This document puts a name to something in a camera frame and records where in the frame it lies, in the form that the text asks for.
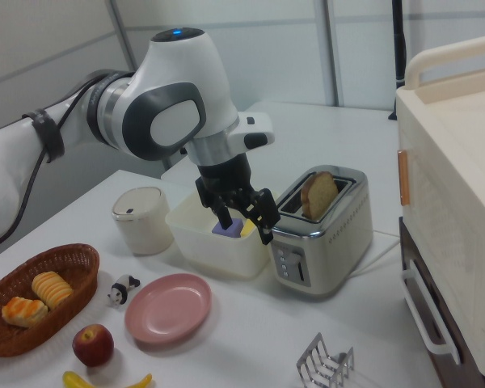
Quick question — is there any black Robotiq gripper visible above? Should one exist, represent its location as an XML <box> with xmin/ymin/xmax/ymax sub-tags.
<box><xmin>195</xmin><ymin>155</ymin><xmax>282</xmax><ymax>247</ymax></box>

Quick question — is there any brown bread slice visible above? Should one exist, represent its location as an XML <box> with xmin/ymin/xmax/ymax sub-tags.
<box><xmin>300</xmin><ymin>171</ymin><xmax>340</xmax><ymax>221</ymax></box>

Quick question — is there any pink plate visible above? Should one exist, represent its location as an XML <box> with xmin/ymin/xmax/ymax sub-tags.
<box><xmin>124</xmin><ymin>273</ymin><xmax>213</xmax><ymax>345</ymax></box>

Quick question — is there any long striped bread roll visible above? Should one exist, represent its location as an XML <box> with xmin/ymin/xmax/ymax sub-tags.
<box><xmin>31</xmin><ymin>271</ymin><xmax>74</xmax><ymax>310</ymax></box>

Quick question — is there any orange glazed bread roll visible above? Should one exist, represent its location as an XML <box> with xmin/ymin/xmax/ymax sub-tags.
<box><xmin>1</xmin><ymin>296</ymin><xmax>49</xmax><ymax>328</ymax></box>

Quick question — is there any purple cube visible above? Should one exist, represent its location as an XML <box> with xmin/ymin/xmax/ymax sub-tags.
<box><xmin>211</xmin><ymin>217</ymin><xmax>244</xmax><ymax>239</ymax></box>

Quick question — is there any white plastic box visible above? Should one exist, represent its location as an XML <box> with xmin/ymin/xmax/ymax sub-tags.
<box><xmin>165</xmin><ymin>188</ymin><xmax>281</xmax><ymax>280</ymax></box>

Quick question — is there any silver cream two-slot toaster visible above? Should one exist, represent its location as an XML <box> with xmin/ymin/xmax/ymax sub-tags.
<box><xmin>268</xmin><ymin>164</ymin><xmax>374</xmax><ymax>300</ymax></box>

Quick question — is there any white lidded canister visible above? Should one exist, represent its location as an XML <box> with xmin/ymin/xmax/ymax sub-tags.
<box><xmin>112</xmin><ymin>186</ymin><xmax>175</xmax><ymax>256</ymax></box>

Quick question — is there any panda figurine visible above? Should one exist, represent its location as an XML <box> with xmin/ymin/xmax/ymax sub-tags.
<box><xmin>107</xmin><ymin>274</ymin><xmax>141</xmax><ymax>309</ymax></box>

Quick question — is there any orange cabinet latch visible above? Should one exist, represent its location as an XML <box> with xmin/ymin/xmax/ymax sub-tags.
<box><xmin>397</xmin><ymin>150</ymin><xmax>411</xmax><ymax>206</ymax></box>

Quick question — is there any metal toast rack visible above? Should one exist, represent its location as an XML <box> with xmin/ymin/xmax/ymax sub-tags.
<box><xmin>296</xmin><ymin>332</ymin><xmax>355</xmax><ymax>388</ymax></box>

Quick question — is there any brown wicker basket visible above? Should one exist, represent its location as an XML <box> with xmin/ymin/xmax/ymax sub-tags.
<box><xmin>0</xmin><ymin>242</ymin><xmax>101</xmax><ymax>358</ymax></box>

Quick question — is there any red apple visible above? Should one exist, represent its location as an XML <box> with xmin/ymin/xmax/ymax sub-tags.
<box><xmin>72</xmin><ymin>323</ymin><xmax>115</xmax><ymax>368</ymax></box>

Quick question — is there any grey metal rod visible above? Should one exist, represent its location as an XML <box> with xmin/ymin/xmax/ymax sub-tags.
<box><xmin>108</xmin><ymin>0</ymin><xmax>141</xmax><ymax>73</ymax></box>

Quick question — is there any black stand pole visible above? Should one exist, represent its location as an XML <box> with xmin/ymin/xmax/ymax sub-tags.
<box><xmin>389</xmin><ymin>0</ymin><xmax>408</xmax><ymax>121</ymax></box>

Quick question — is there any yellow banana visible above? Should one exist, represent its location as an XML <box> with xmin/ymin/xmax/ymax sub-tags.
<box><xmin>61</xmin><ymin>370</ymin><xmax>153</xmax><ymax>388</ymax></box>

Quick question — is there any brown drawer base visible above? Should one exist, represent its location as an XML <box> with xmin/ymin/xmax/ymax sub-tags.
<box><xmin>399</xmin><ymin>217</ymin><xmax>485</xmax><ymax>388</ymax></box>

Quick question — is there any white toaster cable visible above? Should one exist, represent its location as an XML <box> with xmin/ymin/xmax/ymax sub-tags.
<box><xmin>349</xmin><ymin>238</ymin><xmax>401</xmax><ymax>280</ymax></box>

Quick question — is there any white drawer handle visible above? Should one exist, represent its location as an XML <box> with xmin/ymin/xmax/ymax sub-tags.
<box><xmin>401</xmin><ymin>258</ymin><xmax>462</xmax><ymax>365</ymax></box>

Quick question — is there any black cable strap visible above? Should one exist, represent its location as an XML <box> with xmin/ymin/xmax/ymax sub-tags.
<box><xmin>22</xmin><ymin>108</ymin><xmax>65</xmax><ymax>163</ymax></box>

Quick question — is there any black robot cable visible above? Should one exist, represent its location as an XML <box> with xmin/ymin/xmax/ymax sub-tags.
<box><xmin>0</xmin><ymin>72</ymin><xmax>106</xmax><ymax>254</ymax></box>

